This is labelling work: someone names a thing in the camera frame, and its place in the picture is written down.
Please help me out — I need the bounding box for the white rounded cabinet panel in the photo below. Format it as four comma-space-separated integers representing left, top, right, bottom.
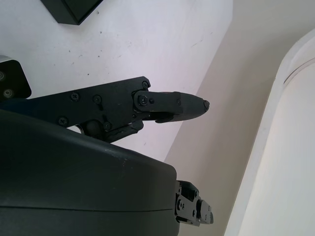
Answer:
225, 29, 315, 236

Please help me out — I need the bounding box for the black box base with foam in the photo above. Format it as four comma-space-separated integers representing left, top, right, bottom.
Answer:
40, 0, 104, 26

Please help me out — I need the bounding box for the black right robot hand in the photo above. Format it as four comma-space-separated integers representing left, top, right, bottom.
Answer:
0, 76, 215, 236

